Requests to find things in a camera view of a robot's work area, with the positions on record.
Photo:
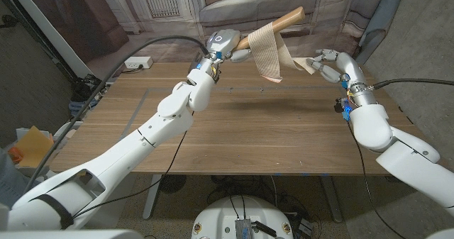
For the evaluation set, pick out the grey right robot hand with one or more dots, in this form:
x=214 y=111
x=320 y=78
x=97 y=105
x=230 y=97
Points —
x=349 y=69

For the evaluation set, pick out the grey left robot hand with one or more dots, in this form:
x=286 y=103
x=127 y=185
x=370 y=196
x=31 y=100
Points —
x=223 y=42

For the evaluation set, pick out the beige elastic arm wrap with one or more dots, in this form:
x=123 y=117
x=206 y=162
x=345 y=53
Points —
x=266 y=54

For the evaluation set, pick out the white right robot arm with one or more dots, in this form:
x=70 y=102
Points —
x=372 y=125

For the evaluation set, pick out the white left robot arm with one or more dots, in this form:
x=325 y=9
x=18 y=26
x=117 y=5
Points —
x=149 y=139

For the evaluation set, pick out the grey-blue rolled backdrop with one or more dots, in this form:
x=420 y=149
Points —
x=383 y=12

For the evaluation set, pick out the printed living room backdrop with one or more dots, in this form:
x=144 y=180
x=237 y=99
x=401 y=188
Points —
x=159 y=5

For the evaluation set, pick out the white power strip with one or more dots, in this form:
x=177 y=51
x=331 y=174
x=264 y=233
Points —
x=140 y=61

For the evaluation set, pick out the white table leg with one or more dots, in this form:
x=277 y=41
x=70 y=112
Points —
x=331 y=196
x=152 y=200

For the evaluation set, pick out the dark pile of floor clutter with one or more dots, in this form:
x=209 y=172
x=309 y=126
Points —
x=87 y=86

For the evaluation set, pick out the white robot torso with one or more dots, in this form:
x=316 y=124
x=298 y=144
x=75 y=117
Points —
x=220 y=214

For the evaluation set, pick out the white slanted board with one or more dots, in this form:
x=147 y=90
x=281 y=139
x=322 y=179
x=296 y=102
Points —
x=50 y=29

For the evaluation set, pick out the grey finned electronics box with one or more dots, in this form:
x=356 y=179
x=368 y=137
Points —
x=243 y=229

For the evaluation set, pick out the yellow paper envelope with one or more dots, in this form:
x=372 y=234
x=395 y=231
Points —
x=33 y=147

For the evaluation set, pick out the person in blue jeans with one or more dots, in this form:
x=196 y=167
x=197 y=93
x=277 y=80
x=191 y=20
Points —
x=10 y=186

